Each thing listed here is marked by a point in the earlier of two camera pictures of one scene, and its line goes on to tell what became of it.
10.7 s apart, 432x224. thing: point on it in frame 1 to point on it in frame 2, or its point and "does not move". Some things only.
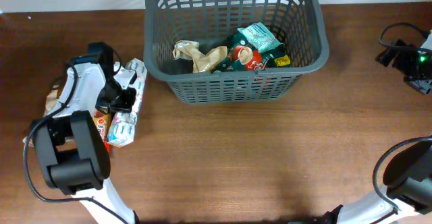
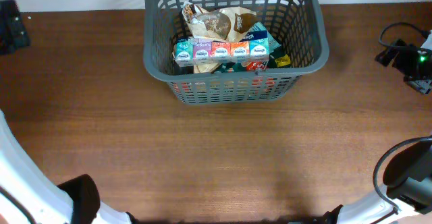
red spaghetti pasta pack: [102, 120] to [254, 86]
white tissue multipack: [122, 129] to [253, 46]
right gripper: [401, 64] does not move
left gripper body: [111, 92] to [9, 42]
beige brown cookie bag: [52, 97] to [227, 23]
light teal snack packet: [260, 37] does not move
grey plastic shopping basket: [208, 12] does not move
